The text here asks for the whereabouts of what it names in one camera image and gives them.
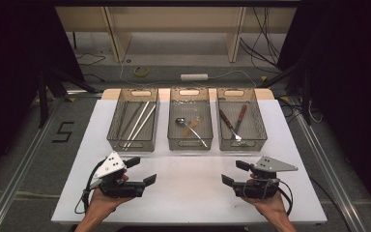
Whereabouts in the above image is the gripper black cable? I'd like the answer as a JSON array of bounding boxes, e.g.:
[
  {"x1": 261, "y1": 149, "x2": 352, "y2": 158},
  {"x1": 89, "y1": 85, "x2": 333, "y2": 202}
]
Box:
[
  {"x1": 243, "y1": 178, "x2": 294, "y2": 217},
  {"x1": 73, "y1": 162, "x2": 100, "y2": 216}
]

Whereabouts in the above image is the smoky clear plastic bin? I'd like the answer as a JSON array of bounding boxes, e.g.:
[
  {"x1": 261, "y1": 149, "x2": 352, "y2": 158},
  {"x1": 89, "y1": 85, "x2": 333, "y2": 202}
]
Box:
[
  {"x1": 215, "y1": 87, "x2": 269, "y2": 152},
  {"x1": 106, "y1": 88, "x2": 160, "y2": 153},
  {"x1": 167, "y1": 87, "x2": 214, "y2": 152}
]

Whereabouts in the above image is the knife with wooden handle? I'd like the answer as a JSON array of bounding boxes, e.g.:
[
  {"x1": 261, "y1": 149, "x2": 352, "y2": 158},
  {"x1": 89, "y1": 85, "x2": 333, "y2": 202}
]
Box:
[{"x1": 231, "y1": 102, "x2": 249, "y2": 140}]

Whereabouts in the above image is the person's left hand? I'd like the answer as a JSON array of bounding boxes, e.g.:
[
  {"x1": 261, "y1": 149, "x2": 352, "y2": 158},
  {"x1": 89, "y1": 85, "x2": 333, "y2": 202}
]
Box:
[{"x1": 85, "y1": 173, "x2": 133, "y2": 223}]

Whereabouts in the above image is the black cable bundle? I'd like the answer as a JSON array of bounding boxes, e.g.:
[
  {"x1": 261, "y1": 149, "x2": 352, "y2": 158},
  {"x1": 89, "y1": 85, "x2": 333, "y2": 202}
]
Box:
[{"x1": 240, "y1": 7, "x2": 283, "y2": 71}]

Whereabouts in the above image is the fork with wooden handle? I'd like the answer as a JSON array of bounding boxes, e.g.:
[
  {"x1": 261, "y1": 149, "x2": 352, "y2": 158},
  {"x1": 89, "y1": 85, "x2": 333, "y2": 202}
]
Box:
[{"x1": 218, "y1": 108, "x2": 244, "y2": 143}]

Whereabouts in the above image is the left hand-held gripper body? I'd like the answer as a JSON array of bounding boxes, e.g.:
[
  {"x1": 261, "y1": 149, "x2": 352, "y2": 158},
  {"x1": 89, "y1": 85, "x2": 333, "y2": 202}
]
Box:
[{"x1": 91, "y1": 151, "x2": 146, "y2": 199}]

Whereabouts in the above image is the person's right hand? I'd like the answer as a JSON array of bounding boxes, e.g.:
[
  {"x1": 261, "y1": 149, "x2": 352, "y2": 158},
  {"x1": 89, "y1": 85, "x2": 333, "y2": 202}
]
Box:
[{"x1": 242, "y1": 173, "x2": 288, "y2": 224}]

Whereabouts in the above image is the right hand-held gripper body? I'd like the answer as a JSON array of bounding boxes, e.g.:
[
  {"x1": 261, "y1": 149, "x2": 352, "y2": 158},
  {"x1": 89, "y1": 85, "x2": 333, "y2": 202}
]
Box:
[{"x1": 234, "y1": 156, "x2": 299, "y2": 200}]

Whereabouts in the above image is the white power cable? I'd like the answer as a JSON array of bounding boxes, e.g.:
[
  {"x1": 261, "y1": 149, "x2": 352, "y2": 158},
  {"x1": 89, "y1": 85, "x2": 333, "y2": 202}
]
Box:
[{"x1": 119, "y1": 61, "x2": 258, "y2": 89}]

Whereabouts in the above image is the white chopstick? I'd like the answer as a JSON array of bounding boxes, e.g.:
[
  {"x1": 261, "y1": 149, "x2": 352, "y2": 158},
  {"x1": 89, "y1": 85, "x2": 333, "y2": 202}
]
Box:
[
  {"x1": 125, "y1": 103, "x2": 157, "y2": 152},
  {"x1": 122, "y1": 101, "x2": 151, "y2": 151}
]

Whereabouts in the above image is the black metal stand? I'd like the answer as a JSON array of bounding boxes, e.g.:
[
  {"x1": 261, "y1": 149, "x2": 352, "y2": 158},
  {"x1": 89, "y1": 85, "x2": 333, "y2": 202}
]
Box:
[
  {"x1": 260, "y1": 61, "x2": 313, "y2": 125},
  {"x1": 37, "y1": 69, "x2": 98, "y2": 129}
]

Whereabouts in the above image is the white power strip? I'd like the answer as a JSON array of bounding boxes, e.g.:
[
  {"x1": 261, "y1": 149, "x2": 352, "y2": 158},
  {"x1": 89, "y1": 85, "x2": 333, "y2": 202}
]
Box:
[{"x1": 180, "y1": 73, "x2": 210, "y2": 82}]

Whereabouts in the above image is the black curtain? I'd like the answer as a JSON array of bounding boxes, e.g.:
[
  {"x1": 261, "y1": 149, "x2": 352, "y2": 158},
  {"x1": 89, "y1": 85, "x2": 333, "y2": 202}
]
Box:
[
  {"x1": 276, "y1": 0, "x2": 371, "y2": 223},
  {"x1": 0, "y1": 0, "x2": 85, "y2": 188}
]

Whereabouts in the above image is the light wooden desk frame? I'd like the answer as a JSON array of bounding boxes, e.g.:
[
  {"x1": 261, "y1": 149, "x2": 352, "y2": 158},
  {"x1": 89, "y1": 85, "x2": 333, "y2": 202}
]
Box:
[{"x1": 55, "y1": 6, "x2": 298, "y2": 64}]

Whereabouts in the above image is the yellow tape roll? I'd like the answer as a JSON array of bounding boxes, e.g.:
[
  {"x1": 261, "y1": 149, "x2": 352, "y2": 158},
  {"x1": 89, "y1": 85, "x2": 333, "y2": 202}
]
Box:
[{"x1": 133, "y1": 66, "x2": 150, "y2": 78}]

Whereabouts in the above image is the aluminium floor rail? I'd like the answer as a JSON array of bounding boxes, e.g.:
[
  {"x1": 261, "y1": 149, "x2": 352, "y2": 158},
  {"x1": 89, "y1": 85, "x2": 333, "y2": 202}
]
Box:
[
  {"x1": 291, "y1": 100, "x2": 368, "y2": 232},
  {"x1": 0, "y1": 96, "x2": 66, "y2": 232}
]

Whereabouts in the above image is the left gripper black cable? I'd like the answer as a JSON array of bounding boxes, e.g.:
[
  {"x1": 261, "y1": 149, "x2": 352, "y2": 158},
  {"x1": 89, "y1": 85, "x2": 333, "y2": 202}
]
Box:
[{"x1": 73, "y1": 162, "x2": 100, "y2": 216}]

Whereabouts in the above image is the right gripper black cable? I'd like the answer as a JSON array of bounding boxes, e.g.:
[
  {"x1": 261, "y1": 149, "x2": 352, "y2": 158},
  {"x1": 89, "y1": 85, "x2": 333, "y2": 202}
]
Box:
[{"x1": 243, "y1": 178, "x2": 294, "y2": 217}]

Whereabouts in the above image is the metal spoon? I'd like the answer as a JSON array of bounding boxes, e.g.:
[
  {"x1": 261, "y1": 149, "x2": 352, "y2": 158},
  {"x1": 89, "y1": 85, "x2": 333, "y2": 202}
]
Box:
[{"x1": 175, "y1": 117, "x2": 209, "y2": 149}]

